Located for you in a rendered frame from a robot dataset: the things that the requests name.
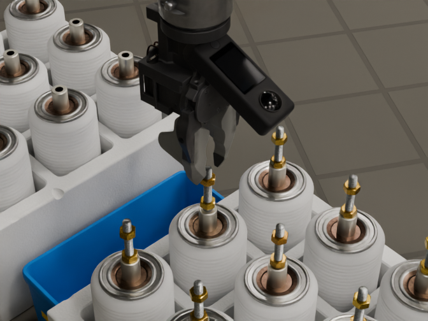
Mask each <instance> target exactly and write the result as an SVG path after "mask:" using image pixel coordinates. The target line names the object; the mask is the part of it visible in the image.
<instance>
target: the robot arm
mask: <svg viewBox="0 0 428 321"><path fill-rule="evenodd" d="M232 10H233V0H158V2H156V3H151V4H149V5H148V6H146V17H147V18H148V19H150V20H153V21H154V22H157V31H158V41H155V42H154V44H153V45H149V46H148V48H147V51H146V56H145V57H144V58H142V59H141V60H140V61H138V69H139V87H140V98H141V100H142V101H144V102H146V103H148V104H150V105H152V106H153V107H155V109H156V110H159V111H161V112H163V113H165V114H167V115H170V114H171V113H172V112H174V113H176V114H178V115H179V117H177V118H176V119H175V123H174V130H173V131H170V132H160V133H159V137H158V141H159V145H160V146H161V148H162V149H163V150H165V151H166V152H167V153H168V154H169V155H170V156H172V157H173V158H174V159H176V160H177V161H178V162H179V163H180V164H181V165H182V166H183V168H184V170H185V173H186V175H187V177H188V179H189V180H190V181H191V182H192V183H193V184H195V185H198V184H199V183H200V182H201V181H202V180H203V178H204V177H205V176H206V175H207V172H206V169H205V165H206V161H207V157H206V146H207V144H208V141H209V136H211V137H213V140H214V142H215V149H214V153H213V159H214V166H216V167H219V166H221V164H222V163H223V162H224V161H225V160H226V158H227V156H228V153H229V150H230V147H231V145H232V141H233V139H234V135H235V132H236V126H237V125H238V123H239V116H241V117H242V118H243V119H244V120H245V121H246V122H247V123H248V124H249V125H250V126H251V127H252V128H253V129H254V130H255V132H256V133H257V134H258V135H260V136H265V135H266V134H267V133H269V132H270V131H271V130H272V129H274V128H275V127H276V126H277V125H278V124H279V123H280V122H282V121H283V120H284V119H285V118H287V117H288V115H289V114H290V113H291V112H292V110H293V109H294V102H293V101H292V100H291V99H290V98H289V97H288V96H287V95H286V94H285V93H284V92H283V91H282V90H281V89H280V88H279V87H278V86H277V84H276V83H275V82H274V81H272V79H270V77H269V76H268V75H267V74H265V72H263V70H261V68H260V67H258V65H257V64H256V63H255V62H254V61H253V60H252V59H251V58H250V57H249V56H248V55H247V54H246V53H245V52H244V51H243V50H242V49H241V48H240V47H239V46H238V45H237V44H236V42H235V41H234V40H233V39H232V38H231V37H230V36H229V35H228V34H227V32H228V31H229V29H230V26H231V13H232ZM156 43H158V45H157V46H155V44H156ZM151 46H153V48H152V49H151V50H149V49H150V47H151ZM154 55H155V57H154V58H153V59H152V60H151V57H153V56H154ZM149 59H150V60H149ZM143 75H144V80H143ZM144 82H145V90H144Z"/></svg>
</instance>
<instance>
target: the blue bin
mask: <svg viewBox="0 0 428 321"><path fill-rule="evenodd" d="M202 196H204V187H203V185H201V184H200V183H199V184H198V185H195V184H193V183H192V182H191V181H190V180H189V179H188V177H187V175H186V173H185V171H179V172H177V173H175V174H173V175H172V176H170V177H169V178H166V179H165V180H163V181H162V182H160V183H158V184H157V185H155V186H154V187H152V188H150V189H148V190H147V191H145V192H144V193H142V194H140V195H139V196H137V197H135V198H134V199H132V200H130V201H129V202H128V203H125V204H124V205H122V206H121V207H119V208H117V209H116V210H114V211H113V212H111V213H109V214H107V215H106V216H104V217H103V218H101V219H99V220H98V221H96V222H94V223H93V224H91V225H89V226H88V227H86V228H84V229H83V230H81V231H80V232H78V233H76V234H75V235H73V236H72V237H70V238H68V239H67V240H65V241H63V242H62V243H60V244H58V245H57V246H55V247H53V248H52V249H50V250H49V251H47V252H45V253H44V254H42V255H40V256H39V257H37V258H35V259H34V260H32V261H30V262H29V263H27V264H26V265H25V266H24V268H23V269H22V274H23V278H24V280H25V282H26V283H27V284H28V286H29V290H30V292H31V297H32V301H33V303H34V307H35V310H36V314H37V318H38V321H48V317H47V311H48V310H50V309H51V308H53V307H54V306H56V305H58V304H59V303H61V302H62V301H65V300H66V299H69V298H70V297H71V296H72V295H73V294H75V293H76V292H78V291H79V290H81V289H83V288H84V287H86V286H87V285H89V284H90V280H91V276H92V273H93V272H94V270H95V268H96V267H97V265H98V264H99V263H100V262H101V261H102V260H103V259H105V258H106V257H107V256H109V255H111V254H113V253H115V252H118V251H121V250H123V249H125V247H124V240H123V239H122V238H120V234H119V232H120V226H122V221H123V219H125V218H129V219H130V220H131V224H132V225H134V226H135V227H136V237H135V238H133V247H134V248H135V249H142V250H144V249H146V248H147V247H149V246H150V245H152V244H154V243H155V242H156V241H158V240H160V239H161V238H163V237H164V236H166V235H168V234H169V226H170V223H171V221H172V219H173V218H174V217H175V216H176V215H177V214H178V213H179V212H180V211H182V209H184V208H186V207H188V206H190V205H193V204H197V203H200V201H201V197H202ZM212 196H213V197H215V202H216V203H218V202H219V201H221V200H223V199H224V197H223V196H221V195H220V194H219V193H218V192H216V191H215V190H213V189H212Z"/></svg>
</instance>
